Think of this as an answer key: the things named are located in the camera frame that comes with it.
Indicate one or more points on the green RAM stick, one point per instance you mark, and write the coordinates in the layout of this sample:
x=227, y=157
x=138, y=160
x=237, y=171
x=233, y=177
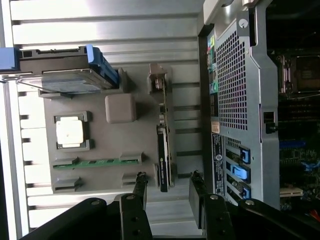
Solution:
x=100, y=162

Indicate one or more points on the grey parts rack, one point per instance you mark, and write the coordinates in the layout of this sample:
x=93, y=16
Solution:
x=120, y=140

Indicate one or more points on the blue expansion slot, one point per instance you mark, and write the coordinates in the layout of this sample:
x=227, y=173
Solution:
x=292, y=143

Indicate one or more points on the hard disk with blue rails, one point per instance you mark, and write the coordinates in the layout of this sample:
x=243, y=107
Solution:
x=62, y=62

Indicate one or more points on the green motherboard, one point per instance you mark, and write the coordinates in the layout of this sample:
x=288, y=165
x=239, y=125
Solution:
x=295, y=155

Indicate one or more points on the metal CPU socket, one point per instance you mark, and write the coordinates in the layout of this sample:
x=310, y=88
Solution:
x=287, y=75

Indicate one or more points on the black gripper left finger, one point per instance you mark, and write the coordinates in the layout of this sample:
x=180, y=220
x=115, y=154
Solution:
x=132, y=217

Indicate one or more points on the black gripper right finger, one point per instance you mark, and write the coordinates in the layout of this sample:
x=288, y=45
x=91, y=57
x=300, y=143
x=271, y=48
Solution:
x=215, y=217

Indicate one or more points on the black open PC case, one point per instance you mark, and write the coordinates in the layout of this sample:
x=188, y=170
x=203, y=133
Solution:
x=262, y=75

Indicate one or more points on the silver CPU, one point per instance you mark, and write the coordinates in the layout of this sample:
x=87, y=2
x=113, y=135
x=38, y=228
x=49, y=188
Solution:
x=68, y=133

